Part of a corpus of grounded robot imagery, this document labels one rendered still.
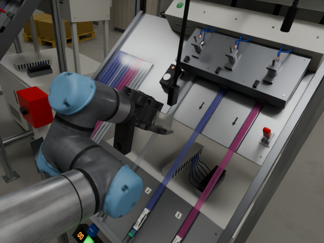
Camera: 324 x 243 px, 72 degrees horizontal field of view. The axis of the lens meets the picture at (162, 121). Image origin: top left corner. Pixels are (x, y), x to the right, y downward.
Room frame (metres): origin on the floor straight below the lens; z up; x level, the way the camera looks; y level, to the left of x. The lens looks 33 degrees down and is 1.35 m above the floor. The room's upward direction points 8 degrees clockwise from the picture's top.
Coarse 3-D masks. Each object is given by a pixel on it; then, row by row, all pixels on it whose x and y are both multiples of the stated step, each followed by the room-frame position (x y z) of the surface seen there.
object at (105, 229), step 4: (36, 156) 0.58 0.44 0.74; (36, 160) 0.57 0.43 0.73; (92, 216) 0.38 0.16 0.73; (92, 220) 0.37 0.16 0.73; (96, 220) 0.37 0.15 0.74; (100, 220) 0.38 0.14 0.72; (96, 224) 0.36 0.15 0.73; (100, 224) 0.36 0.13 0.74; (104, 224) 0.37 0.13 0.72; (100, 228) 0.35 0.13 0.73; (104, 228) 0.35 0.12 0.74; (108, 228) 0.36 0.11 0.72; (104, 232) 0.34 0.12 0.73; (108, 232) 0.34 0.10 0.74; (112, 232) 0.35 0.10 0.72; (108, 236) 0.33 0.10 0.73; (112, 236) 0.33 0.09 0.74; (116, 236) 0.34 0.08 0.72; (112, 240) 0.32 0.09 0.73; (116, 240) 0.32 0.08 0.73; (120, 240) 0.33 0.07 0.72
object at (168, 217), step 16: (128, 160) 0.51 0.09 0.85; (144, 176) 0.46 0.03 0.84; (144, 192) 0.42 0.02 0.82; (144, 208) 0.39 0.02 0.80; (160, 208) 0.38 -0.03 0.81; (176, 208) 0.37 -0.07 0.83; (192, 208) 0.37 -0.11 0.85; (112, 224) 0.37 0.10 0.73; (128, 224) 0.36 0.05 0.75; (144, 224) 0.35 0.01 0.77; (160, 224) 0.35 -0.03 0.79; (176, 224) 0.34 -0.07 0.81; (192, 224) 0.34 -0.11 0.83; (208, 224) 0.33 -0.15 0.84; (128, 240) 0.33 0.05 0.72; (144, 240) 0.32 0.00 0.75; (160, 240) 0.32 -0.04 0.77; (192, 240) 0.31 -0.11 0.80; (208, 240) 0.30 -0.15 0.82
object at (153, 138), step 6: (192, 78) 0.68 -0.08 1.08; (186, 84) 0.66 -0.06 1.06; (186, 90) 0.65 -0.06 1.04; (180, 96) 0.63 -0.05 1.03; (174, 108) 0.61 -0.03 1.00; (150, 138) 0.54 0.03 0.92; (150, 144) 0.53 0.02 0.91; (144, 150) 0.52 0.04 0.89; (138, 156) 0.50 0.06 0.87; (138, 162) 0.49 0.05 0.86; (132, 168) 0.48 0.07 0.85
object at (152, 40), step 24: (144, 24) 0.96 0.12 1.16; (168, 24) 0.91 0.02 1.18; (120, 48) 0.90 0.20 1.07; (144, 48) 0.86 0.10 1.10; (168, 48) 0.82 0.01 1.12; (312, 72) 0.60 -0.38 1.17; (192, 96) 0.63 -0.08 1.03; (240, 96) 0.59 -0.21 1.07; (192, 120) 0.57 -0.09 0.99; (216, 120) 0.55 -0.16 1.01; (240, 120) 0.53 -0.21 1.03; (264, 120) 0.52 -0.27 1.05; (240, 144) 0.48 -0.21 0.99
